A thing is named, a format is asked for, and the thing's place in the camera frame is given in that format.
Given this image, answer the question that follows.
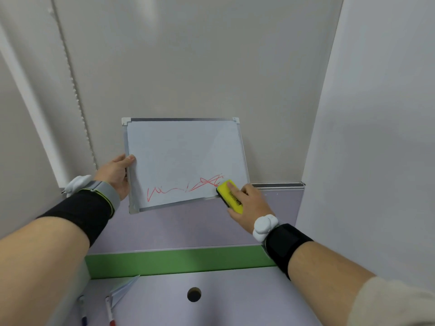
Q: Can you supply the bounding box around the person's left hand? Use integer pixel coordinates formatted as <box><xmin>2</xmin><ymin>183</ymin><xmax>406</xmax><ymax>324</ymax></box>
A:
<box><xmin>93</xmin><ymin>153</ymin><xmax>137</xmax><ymax>201</ymax></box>

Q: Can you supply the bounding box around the person's right hand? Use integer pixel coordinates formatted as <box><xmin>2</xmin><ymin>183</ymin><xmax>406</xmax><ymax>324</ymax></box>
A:
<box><xmin>226</xmin><ymin>182</ymin><xmax>276</xmax><ymax>232</ymax></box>

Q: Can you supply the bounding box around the yellow whiteboard eraser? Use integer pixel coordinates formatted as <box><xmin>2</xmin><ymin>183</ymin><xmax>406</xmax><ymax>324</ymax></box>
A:
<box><xmin>216</xmin><ymin>180</ymin><xmax>244</xmax><ymax>215</ymax></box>

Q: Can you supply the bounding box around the small framed whiteboard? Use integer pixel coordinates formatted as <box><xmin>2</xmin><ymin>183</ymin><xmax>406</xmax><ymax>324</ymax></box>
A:
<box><xmin>121</xmin><ymin>117</ymin><xmax>251</xmax><ymax>215</ymax></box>

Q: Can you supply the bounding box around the person's right forearm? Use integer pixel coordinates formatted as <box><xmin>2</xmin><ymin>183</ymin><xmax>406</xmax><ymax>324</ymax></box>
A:
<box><xmin>288</xmin><ymin>241</ymin><xmax>377</xmax><ymax>326</ymax></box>

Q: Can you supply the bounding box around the person's left forearm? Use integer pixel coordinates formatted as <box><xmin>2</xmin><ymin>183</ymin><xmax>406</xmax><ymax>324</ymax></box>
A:
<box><xmin>0</xmin><ymin>216</ymin><xmax>91</xmax><ymax>326</ymax></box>

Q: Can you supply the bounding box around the white right wrist tracker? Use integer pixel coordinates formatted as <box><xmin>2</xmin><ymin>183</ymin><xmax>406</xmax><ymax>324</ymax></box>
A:
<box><xmin>252</xmin><ymin>214</ymin><xmax>280</xmax><ymax>242</ymax></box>

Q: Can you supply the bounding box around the white wrist tracker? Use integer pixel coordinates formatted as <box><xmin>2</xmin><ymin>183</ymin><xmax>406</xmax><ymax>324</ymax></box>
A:
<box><xmin>61</xmin><ymin>175</ymin><xmax>93</xmax><ymax>195</ymax></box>
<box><xmin>252</xmin><ymin>214</ymin><xmax>280</xmax><ymax>242</ymax></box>

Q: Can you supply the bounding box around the purple and green desk partition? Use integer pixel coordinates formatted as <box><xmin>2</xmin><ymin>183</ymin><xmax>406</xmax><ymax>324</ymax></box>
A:
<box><xmin>84</xmin><ymin>182</ymin><xmax>305</xmax><ymax>280</ymax></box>

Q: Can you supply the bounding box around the white left wrist tracker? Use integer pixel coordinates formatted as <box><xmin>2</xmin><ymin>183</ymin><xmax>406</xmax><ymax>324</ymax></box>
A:
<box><xmin>61</xmin><ymin>175</ymin><xmax>93</xmax><ymax>195</ymax></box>

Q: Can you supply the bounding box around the black and grey wrist band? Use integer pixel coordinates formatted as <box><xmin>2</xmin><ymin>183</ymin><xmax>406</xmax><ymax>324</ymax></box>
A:
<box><xmin>36</xmin><ymin>180</ymin><xmax>121</xmax><ymax>248</ymax></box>

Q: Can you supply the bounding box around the folded white paper plane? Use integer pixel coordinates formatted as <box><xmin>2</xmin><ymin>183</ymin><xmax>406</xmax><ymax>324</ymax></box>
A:
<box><xmin>109</xmin><ymin>274</ymin><xmax>141</xmax><ymax>308</ymax></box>

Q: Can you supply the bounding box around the red whiteboard marker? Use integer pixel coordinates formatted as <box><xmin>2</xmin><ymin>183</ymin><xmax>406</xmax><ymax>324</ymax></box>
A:
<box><xmin>104</xmin><ymin>295</ymin><xmax>116</xmax><ymax>326</ymax></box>

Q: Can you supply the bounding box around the blue whiteboard marker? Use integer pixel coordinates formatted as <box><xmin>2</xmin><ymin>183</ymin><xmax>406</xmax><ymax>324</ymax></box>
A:
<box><xmin>78</xmin><ymin>295</ymin><xmax>88</xmax><ymax>326</ymax></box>

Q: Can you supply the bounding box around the cream sleeve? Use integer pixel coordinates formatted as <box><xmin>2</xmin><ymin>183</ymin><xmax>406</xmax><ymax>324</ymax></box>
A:
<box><xmin>346</xmin><ymin>276</ymin><xmax>435</xmax><ymax>326</ymax></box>

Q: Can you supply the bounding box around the white beaded cord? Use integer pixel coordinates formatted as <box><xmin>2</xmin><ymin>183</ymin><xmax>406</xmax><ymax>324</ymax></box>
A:
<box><xmin>48</xmin><ymin>0</ymin><xmax>98</xmax><ymax>167</ymax></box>

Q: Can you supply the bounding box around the white wall rail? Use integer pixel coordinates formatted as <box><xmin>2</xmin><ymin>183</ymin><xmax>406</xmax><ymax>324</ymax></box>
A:
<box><xmin>0</xmin><ymin>25</ymin><xmax>69</xmax><ymax>188</ymax></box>

